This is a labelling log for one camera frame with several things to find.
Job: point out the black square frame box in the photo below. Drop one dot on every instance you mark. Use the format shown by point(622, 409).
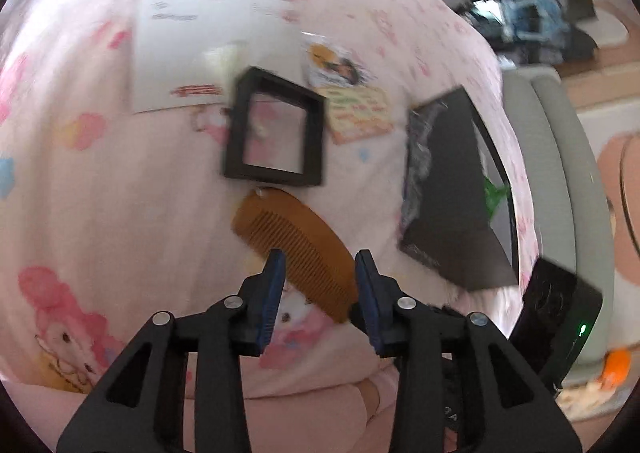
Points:
point(232, 143)

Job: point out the pink printed blanket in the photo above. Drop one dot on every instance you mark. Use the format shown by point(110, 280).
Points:
point(125, 213)

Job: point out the white paper envelope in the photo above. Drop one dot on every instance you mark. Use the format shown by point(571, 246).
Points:
point(190, 48)

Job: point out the brown wooden comb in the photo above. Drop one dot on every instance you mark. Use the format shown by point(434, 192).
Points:
point(300, 228)

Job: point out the cartoon figure sticker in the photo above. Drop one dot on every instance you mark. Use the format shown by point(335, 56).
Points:
point(335, 65)

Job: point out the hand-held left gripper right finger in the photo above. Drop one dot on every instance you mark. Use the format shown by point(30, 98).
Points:
point(367, 303)

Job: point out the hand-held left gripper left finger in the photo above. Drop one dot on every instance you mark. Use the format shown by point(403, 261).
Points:
point(272, 303)

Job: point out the black storage box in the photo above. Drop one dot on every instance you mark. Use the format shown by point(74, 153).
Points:
point(450, 193)

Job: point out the small orange object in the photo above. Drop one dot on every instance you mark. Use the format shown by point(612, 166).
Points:
point(617, 367)

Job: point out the green snack packet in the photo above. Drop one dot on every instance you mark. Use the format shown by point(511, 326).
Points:
point(492, 195)

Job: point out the orange printed card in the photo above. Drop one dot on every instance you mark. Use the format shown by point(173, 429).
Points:
point(355, 113)

